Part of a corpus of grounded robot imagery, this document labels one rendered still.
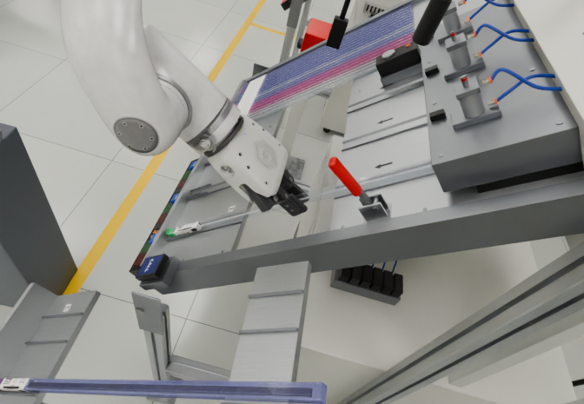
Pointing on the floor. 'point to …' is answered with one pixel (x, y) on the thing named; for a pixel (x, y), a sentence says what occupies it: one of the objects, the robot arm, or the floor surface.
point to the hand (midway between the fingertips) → (293, 199)
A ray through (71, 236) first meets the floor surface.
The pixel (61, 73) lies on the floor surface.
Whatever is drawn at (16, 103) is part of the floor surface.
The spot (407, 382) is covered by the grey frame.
